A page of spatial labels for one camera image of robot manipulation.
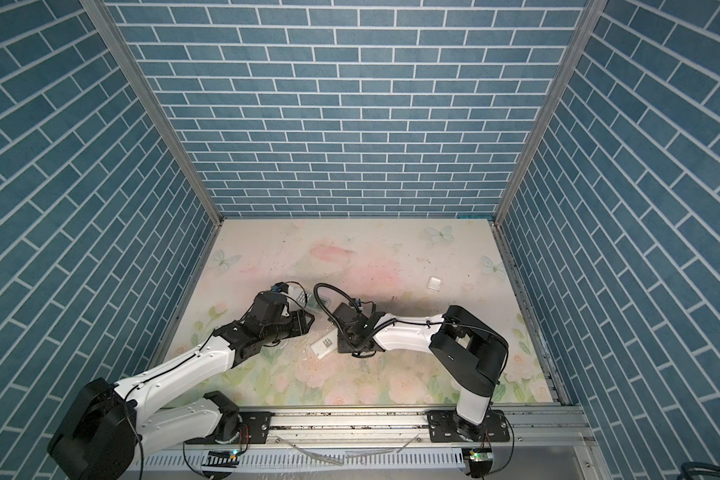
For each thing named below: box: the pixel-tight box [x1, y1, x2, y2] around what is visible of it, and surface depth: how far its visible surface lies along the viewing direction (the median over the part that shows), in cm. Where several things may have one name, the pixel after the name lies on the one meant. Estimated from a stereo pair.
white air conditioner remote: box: [310, 328, 338, 359], surface depth 88 cm
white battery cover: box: [427, 276, 442, 291], surface depth 104 cm
